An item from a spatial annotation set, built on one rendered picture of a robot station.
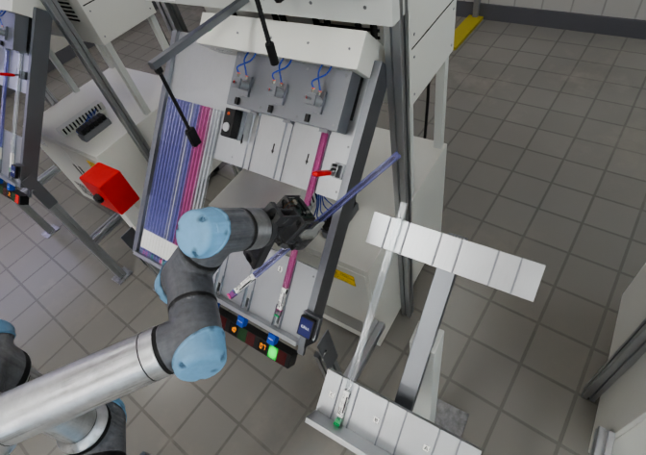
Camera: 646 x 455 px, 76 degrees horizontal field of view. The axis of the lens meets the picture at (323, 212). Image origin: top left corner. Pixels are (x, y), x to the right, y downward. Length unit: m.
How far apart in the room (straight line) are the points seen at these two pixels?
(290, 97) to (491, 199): 1.53
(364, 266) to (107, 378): 0.83
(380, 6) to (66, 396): 0.83
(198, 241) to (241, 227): 0.08
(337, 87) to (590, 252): 1.58
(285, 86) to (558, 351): 1.46
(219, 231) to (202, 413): 1.38
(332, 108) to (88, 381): 0.68
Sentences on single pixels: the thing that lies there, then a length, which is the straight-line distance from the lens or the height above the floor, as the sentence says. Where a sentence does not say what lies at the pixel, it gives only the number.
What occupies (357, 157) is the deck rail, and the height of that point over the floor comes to 1.06.
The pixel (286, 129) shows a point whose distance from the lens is 1.08.
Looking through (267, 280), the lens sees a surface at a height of 0.79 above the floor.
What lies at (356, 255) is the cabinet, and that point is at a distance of 1.33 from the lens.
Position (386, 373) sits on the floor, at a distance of 1.81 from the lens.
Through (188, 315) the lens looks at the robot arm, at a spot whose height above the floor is 1.20.
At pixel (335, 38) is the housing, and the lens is 0.96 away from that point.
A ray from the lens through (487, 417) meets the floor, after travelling 1.78.
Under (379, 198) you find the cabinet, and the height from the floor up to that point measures 0.62.
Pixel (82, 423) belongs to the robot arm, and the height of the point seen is 0.84.
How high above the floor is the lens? 1.70
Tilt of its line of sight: 48 degrees down
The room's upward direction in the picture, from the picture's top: 15 degrees counter-clockwise
